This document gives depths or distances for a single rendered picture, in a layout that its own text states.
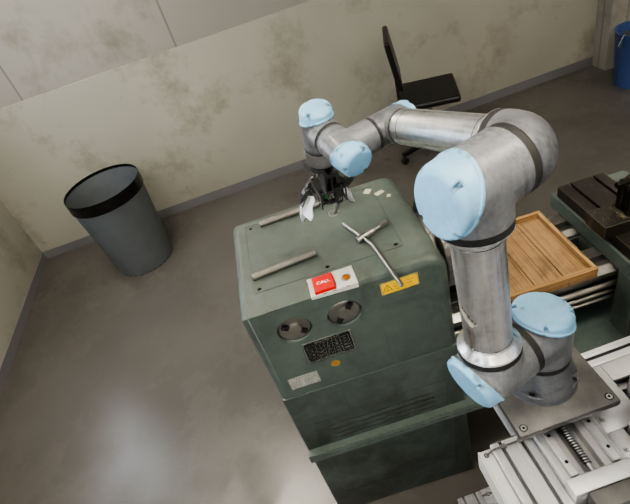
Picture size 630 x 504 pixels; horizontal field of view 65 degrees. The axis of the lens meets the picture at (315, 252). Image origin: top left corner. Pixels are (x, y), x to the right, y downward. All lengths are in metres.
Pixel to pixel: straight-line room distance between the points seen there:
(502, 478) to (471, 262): 0.57
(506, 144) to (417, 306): 0.82
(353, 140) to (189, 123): 3.28
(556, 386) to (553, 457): 0.15
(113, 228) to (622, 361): 3.22
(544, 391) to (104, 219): 3.15
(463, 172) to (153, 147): 3.79
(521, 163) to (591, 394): 0.63
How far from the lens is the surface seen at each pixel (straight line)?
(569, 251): 1.93
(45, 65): 4.24
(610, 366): 1.39
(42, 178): 4.59
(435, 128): 0.94
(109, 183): 4.21
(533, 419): 1.17
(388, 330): 1.50
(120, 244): 3.88
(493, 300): 0.85
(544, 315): 1.04
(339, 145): 1.03
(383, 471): 2.18
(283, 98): 4.25
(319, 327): 1.42
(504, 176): 0.71
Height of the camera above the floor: 2.17
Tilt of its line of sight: 38 degrees down
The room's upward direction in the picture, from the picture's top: 19 degrees counter-clockwise
